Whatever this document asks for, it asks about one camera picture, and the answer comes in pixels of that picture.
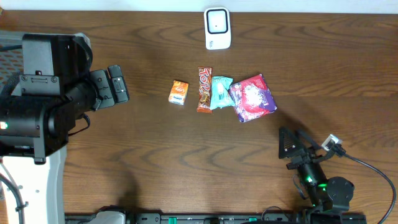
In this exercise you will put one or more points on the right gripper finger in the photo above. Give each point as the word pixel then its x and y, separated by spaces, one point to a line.
pixel 289 144
pixel 302 134

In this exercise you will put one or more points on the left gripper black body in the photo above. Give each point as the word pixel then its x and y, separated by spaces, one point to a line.
pixel 104 88

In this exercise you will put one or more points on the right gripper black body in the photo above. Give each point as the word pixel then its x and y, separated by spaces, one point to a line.
pixel 308 156

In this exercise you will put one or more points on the red purple snack packet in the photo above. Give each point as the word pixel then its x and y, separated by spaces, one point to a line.
pixel 252 98

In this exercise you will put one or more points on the teal snack packet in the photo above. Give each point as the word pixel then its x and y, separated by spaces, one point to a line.
pixel 220 96

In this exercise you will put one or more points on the small orange box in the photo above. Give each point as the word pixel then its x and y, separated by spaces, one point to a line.
pixel 178 92

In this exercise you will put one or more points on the orange Top chocolate bar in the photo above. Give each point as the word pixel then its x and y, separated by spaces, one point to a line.
pixel 205 76

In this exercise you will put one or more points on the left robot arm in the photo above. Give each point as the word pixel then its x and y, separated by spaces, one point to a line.
pixel 39 110

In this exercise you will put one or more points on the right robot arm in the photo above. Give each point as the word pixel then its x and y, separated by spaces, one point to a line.
pixel 330 198

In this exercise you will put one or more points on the white barcode scanner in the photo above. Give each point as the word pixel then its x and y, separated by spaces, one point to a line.
pixel 217 28

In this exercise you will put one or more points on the dark grey plastic basket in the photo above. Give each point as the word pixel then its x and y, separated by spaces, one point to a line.
pixel 11 60

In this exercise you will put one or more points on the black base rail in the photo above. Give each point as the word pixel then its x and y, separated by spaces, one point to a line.
pixel 118 215

